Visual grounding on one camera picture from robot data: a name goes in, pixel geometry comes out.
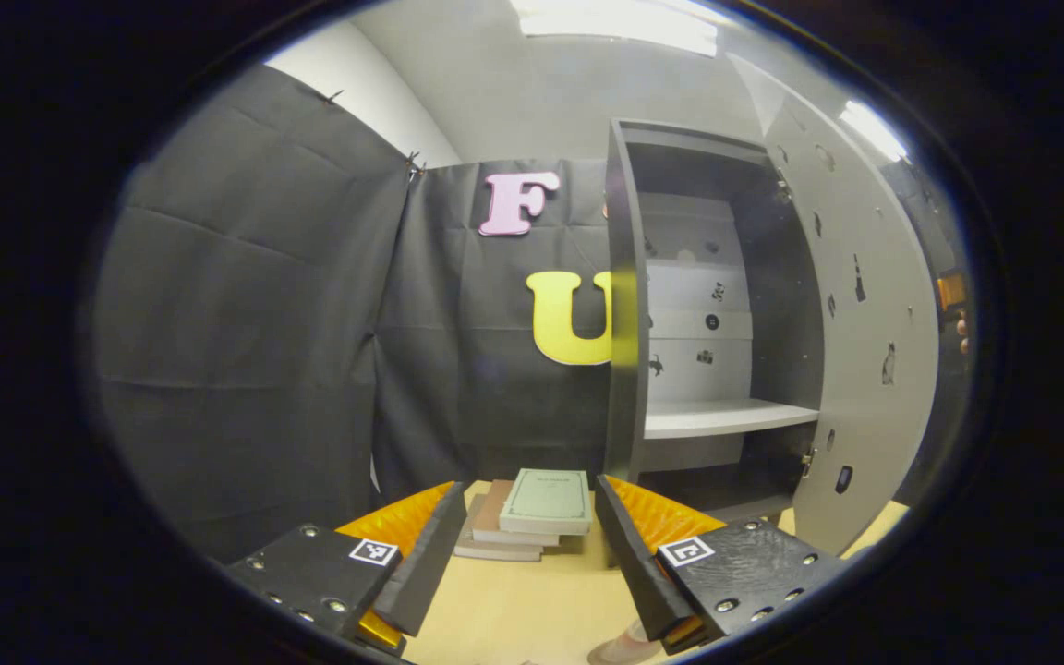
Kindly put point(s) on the black backdrop cloth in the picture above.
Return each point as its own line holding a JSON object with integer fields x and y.
{"x": 246, "y": 332}

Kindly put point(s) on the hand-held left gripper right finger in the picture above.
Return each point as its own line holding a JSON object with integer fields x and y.
{"x": 638, "y": 573}

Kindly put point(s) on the small ceiling light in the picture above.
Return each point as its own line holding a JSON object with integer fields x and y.
{"x": 874, "y": 129}

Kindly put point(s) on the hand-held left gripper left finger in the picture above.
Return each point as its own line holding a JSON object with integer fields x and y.
{"x": 426, "y": 573}

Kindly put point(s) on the dark grey cabinet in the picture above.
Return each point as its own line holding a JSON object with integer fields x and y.
{"x": 626, "y": 369}

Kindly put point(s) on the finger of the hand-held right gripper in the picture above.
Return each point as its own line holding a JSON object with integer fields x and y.
{"x": 952, "y": 291}

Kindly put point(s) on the white cabinet shelf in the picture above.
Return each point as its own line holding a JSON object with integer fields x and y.
{"x": 726, "y": 417}

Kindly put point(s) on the brown book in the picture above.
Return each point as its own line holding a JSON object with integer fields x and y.
{"x": 490, "y": 522}

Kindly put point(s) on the green book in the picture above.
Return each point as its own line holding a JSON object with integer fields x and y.
{"x": 548, "y": 499}

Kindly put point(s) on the large ceiling light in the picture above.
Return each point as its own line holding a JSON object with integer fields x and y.
{"x": 620, "y": 23}

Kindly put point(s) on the grey-brown book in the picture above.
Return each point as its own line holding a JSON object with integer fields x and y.
{"x": 486, "y": 551}

